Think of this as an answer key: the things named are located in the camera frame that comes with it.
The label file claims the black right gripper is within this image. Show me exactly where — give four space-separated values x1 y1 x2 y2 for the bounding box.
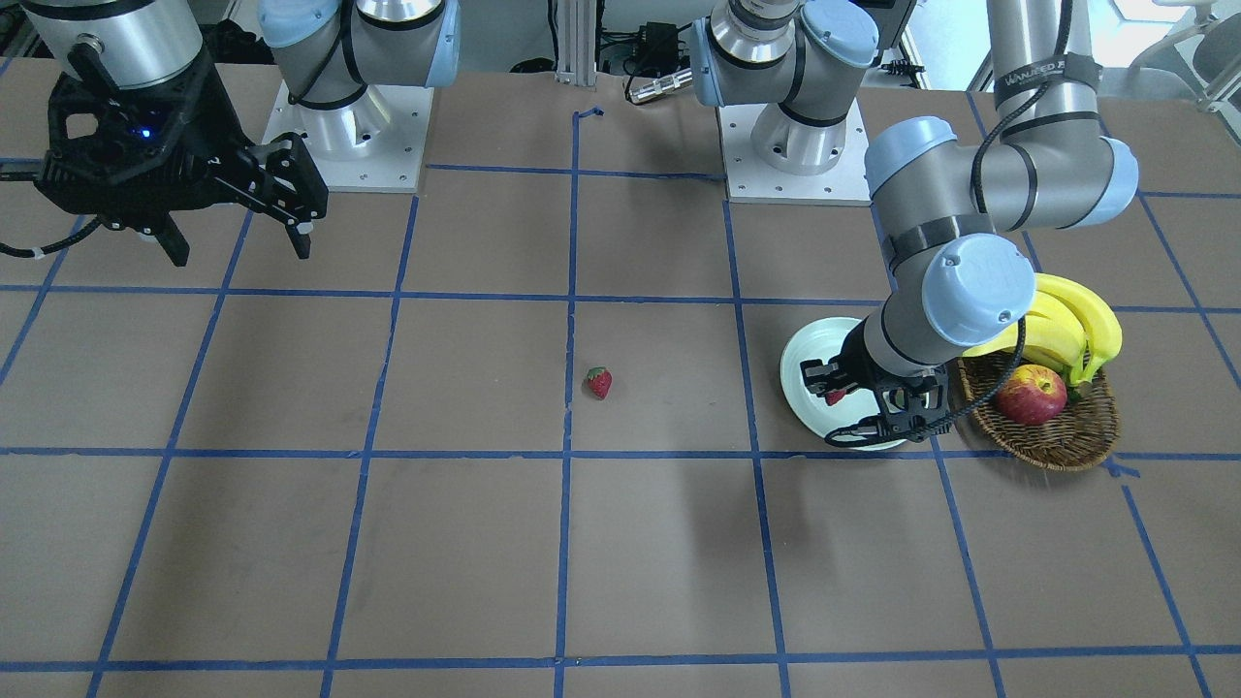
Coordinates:
34 43 329 267

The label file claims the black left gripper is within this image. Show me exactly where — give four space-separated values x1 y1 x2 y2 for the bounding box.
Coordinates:
800 322 951 437

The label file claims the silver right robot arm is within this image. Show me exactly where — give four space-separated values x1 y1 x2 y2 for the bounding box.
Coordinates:
2 1 460 267

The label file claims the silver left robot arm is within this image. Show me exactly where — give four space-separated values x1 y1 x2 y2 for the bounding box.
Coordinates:
688 1 1139 448

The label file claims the light green plate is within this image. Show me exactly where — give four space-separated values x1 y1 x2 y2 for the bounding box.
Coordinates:
781 317 912 452

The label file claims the red apple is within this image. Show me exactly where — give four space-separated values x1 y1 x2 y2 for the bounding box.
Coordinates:
992 364 1069 426

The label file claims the yellow banana bunch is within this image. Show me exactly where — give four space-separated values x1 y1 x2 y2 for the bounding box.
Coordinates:
1021 272 1123 388

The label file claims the black power adapter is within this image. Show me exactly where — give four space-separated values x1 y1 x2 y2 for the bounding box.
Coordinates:
634 22 679 72

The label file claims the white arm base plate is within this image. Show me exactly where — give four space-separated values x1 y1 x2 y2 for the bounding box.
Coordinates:
262 84 436 194
716 101 872 206

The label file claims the aluminium frame post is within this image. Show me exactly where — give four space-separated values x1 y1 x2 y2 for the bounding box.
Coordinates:
553 0 598 91

